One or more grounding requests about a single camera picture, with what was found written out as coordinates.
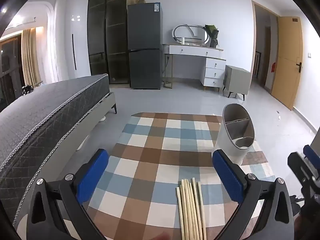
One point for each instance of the white vanity desk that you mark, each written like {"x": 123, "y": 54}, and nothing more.
{"x": 215, "y": 65}

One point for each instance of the dark corridor railing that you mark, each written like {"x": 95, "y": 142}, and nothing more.
{"x": 257, "y": 65}

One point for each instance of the dark glass cabinet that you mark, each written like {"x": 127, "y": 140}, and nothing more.
{"x": 115, "y": 30}

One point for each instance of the grey bed frame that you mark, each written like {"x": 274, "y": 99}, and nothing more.
{"x": 100, "y": 107}

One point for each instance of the dark window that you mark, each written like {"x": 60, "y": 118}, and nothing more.
{"x": 10, "y": 67}

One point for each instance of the grey white utensil holder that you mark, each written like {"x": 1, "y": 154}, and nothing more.
{"x": 225, "y": 142}

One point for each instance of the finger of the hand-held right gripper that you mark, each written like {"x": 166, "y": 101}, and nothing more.
{"x": 298, "y": 166}
{"x": 312, "y": 153}

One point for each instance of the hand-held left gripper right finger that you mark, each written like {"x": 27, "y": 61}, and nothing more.
{"x": 227, "y": 177}

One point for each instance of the grey nightstand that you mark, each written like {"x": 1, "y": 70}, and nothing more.
{"x": 236, "y": 80}

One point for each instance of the dark wrapped flower bouquet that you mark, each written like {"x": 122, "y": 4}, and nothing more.
{"x": 212, "y": 35}

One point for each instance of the dark grey refrigerator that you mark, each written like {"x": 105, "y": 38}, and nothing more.
{"x": 145, "y": 45}

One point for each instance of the white round floor disc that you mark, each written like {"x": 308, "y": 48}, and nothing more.
{"x": 80, "y": 147}
{"x": 102, "y": 118}

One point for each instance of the white glossy wardrobe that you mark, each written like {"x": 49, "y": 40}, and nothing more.
{"x": 80, "y": 42}

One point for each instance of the oval vanity mirror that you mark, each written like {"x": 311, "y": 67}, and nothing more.
{"x": 175, "y": 33}

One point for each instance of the dark grey quilted mattress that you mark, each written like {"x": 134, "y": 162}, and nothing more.
{"x": 37, "y": 125}

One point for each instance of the checkered tablecloth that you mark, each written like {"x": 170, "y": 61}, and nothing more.
{"x": 155, "y": 155}

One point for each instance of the golden curtain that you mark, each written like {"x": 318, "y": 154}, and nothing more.
{"x": 30, "y": 60}

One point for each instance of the cardboard box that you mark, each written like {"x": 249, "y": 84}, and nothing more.
{"x": 140, "y": 1}

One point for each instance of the bundle of wooden chopsticks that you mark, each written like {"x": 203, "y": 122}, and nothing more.
{"x": 190, "y": 210}

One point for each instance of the red wall sign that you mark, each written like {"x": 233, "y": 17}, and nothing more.
{"x": 273, "y": 66}

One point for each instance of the power strip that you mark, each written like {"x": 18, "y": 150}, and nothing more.
{"x": 167, "y": 84}

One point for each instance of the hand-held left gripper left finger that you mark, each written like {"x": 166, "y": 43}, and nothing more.
{"x": 92, "y": 175}

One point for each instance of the small black stand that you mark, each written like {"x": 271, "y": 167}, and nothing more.
{"x": 27, "y": 90}

